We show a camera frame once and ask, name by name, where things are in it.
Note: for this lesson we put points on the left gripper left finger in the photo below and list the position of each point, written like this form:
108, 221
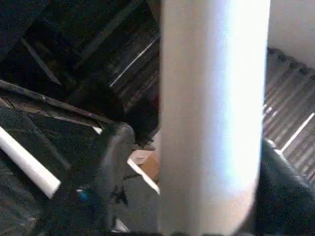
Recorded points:
103, 187

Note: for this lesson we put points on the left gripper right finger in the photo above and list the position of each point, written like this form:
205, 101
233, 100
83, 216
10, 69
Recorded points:
285, 196

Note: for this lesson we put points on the white plastic table leg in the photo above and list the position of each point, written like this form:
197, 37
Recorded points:
211, 123
29, 164

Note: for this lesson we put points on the tan cardboard box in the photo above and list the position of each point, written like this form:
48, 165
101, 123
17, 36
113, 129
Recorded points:
147, 162

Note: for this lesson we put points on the grey window curtain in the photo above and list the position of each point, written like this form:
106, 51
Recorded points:
290, 98

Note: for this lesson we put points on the dark long rail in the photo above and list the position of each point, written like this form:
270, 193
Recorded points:
49, 98

